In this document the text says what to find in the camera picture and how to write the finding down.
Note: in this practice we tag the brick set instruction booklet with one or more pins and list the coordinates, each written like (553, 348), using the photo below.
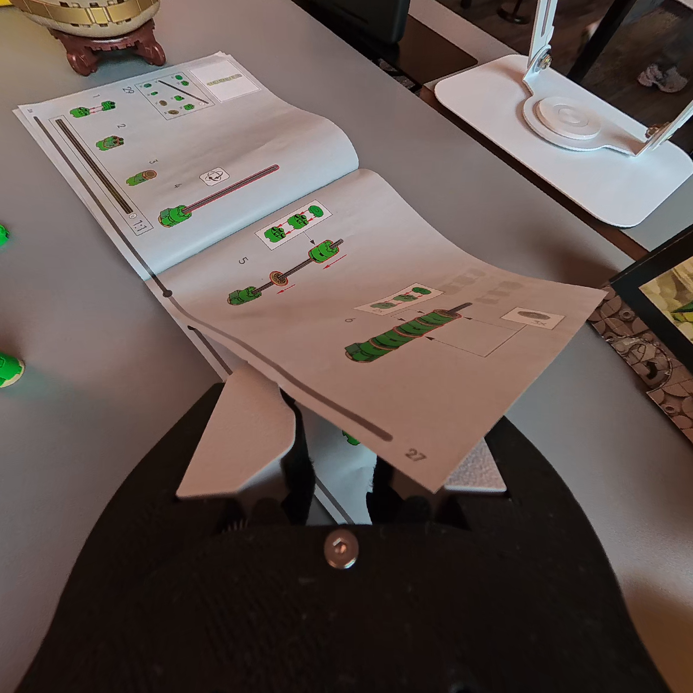
(325, 270)

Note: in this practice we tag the white metal stand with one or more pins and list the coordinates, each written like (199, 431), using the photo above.
(595, 173)

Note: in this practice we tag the tan brick pot model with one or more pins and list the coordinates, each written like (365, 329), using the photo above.
(81, 16)

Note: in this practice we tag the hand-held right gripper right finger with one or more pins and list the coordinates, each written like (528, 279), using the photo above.
(476, 474)

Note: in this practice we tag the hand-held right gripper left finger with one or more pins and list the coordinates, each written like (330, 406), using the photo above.
(238, 433)

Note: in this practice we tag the black bamboo set box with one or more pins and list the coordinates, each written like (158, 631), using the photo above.
(639, 357)

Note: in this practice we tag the green brick bamboo stalk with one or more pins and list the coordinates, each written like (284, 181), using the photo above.
(8, 371)

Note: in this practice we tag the green round brick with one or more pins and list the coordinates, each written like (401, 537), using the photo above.
(3, 237)

